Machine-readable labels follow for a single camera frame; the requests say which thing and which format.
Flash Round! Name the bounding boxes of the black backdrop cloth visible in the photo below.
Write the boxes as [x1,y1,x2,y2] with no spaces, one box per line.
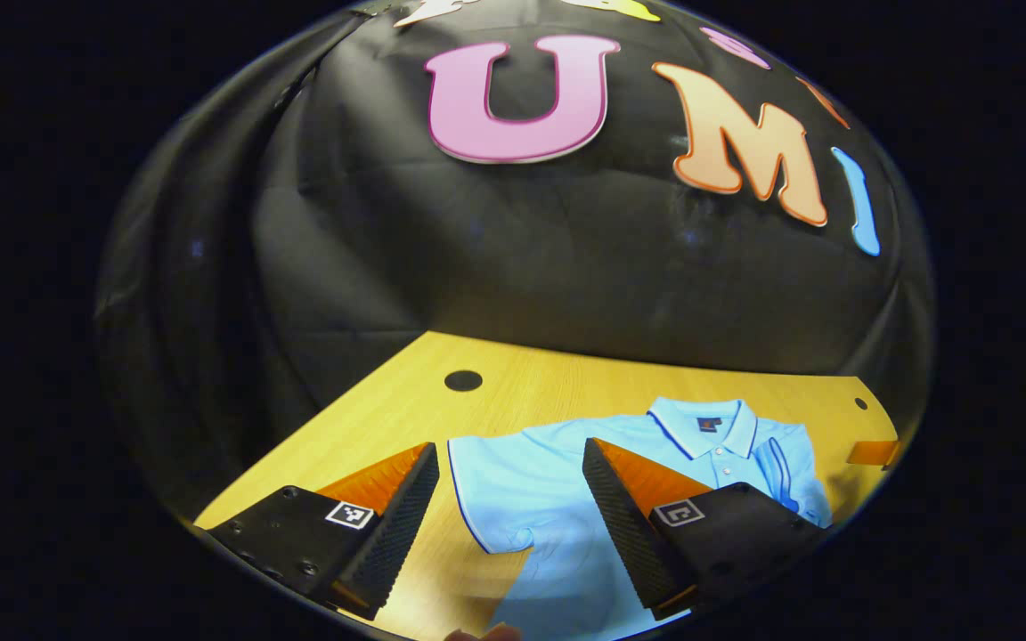
[93,0,937,526]

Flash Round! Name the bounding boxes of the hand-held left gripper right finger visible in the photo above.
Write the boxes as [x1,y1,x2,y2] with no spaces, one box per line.
[582,437,830,622]

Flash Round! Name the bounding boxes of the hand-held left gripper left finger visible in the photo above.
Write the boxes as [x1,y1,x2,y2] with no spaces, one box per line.
[195,442,441,622]

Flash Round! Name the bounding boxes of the light blue T-shirt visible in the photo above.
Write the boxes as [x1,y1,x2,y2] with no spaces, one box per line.
[446,396,835,641]

